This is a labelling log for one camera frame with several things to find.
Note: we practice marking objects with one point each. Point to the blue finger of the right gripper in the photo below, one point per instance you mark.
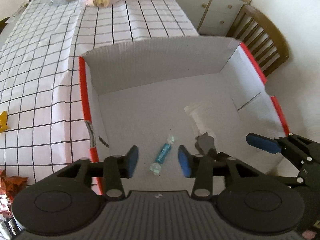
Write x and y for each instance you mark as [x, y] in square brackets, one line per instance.
[266, 144]

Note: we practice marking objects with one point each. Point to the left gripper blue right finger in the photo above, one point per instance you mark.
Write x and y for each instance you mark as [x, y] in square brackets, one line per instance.
[199, 167]

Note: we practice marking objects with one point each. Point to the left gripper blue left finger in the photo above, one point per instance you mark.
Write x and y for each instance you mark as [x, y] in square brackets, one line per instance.
[116, 168]

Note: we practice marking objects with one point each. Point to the white clear snack wrapper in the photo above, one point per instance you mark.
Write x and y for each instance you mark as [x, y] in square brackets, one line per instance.
[196, 114]

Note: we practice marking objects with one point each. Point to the blue candy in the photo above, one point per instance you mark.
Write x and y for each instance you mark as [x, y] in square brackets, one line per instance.
[156, 167]

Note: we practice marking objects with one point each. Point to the black sesame snack packet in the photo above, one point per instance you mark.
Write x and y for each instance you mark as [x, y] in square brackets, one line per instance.
[205, 145]

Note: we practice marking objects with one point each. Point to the red cardboard box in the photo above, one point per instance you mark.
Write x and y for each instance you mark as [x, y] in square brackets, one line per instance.
[134, 93]

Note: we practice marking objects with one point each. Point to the white black grid tablecloth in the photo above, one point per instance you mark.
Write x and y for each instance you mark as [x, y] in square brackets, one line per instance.
[40, 87]

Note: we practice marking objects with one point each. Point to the brown Oreo snack bag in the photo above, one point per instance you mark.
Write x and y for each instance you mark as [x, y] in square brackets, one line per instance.
[11, 186]

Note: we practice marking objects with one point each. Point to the wooden chair right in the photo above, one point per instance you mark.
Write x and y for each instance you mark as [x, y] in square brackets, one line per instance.
[261, 37]

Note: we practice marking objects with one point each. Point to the red lion snack bag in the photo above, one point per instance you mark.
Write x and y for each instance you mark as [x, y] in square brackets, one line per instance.
[6, 203]

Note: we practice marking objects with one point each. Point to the yellow snack packet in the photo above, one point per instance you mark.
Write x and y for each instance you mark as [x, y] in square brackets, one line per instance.
[3, 121]

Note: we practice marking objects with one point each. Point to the white drawer cabinet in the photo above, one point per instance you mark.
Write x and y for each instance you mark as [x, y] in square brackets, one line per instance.
[212, 17]

